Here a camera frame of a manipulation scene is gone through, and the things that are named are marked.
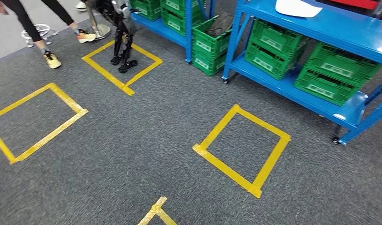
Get blue steel shelf rack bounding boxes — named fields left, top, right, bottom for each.
left=221, top=0, right=382, bottom=147
left=129, top=0, right=217, bottom=64

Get white plastic cover part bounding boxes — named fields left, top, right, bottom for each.
left=275, top=0, right=324, bottom=18

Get black humanoid robot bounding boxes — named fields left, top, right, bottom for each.
left=95, top=0, right=139, bottom=74

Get yellow floor tape square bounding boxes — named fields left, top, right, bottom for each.
left=192, top=104, right=292, bottom=199
left=81, top=39, right=164, bottom=96

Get chrome five-leg stool base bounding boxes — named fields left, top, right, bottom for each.
left=21, top=23, right=60, bottom=49

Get red barrier belt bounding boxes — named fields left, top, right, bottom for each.
left=329, top=0, right=379, bottom=10

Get dark bag with cables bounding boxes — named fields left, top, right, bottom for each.
left=205, top=12, right=235, bottom=38

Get black stanchion post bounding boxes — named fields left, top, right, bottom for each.
left=372, top=0, right=382, bottom=19

